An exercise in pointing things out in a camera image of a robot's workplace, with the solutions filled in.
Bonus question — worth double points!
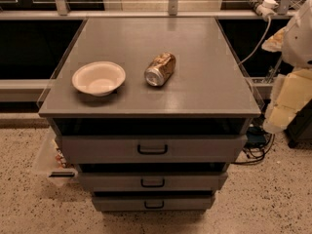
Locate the black floor cables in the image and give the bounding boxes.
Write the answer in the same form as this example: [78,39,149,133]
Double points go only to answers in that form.
[233,124,276,166]

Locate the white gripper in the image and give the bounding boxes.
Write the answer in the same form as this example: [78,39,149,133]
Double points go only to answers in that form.
[261,27,312,134]

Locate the white paper bowl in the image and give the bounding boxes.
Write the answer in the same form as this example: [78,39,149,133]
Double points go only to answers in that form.
[71,61,126,97]

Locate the grey drawer cabinet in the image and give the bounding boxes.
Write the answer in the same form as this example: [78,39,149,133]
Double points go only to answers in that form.
[40,18,260,199]

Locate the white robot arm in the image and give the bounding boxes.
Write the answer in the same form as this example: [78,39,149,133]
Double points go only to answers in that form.
[261,0,312,134]

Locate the crushed aluminium soda can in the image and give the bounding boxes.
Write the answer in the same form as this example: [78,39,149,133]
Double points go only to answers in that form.
[144,52,176,87]

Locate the clear plastic side bin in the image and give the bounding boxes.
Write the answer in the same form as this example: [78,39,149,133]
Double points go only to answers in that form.
[31,129,78,187]

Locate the white power cable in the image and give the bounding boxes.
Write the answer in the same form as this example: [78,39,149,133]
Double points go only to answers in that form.
[237,15,273,66]

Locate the grey bottom drawer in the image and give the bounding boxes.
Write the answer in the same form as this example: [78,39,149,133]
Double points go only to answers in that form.
[92,195,215,212]

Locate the white power strip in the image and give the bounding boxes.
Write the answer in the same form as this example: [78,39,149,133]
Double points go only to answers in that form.
[246,0,279,21]

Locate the metal frame rail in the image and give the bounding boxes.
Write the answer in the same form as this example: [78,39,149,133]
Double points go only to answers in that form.
[0,9,296,21]

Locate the grey top drawer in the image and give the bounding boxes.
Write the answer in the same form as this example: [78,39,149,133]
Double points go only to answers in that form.
[58,135,247,164]

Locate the grey drawer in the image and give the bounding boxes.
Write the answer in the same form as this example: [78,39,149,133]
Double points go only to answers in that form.
[92,195,215,212]
[78,172,228,192]
[58,135,247,164]

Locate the grey middle drawer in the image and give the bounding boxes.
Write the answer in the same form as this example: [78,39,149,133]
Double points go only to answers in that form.
[78,172,228,192]

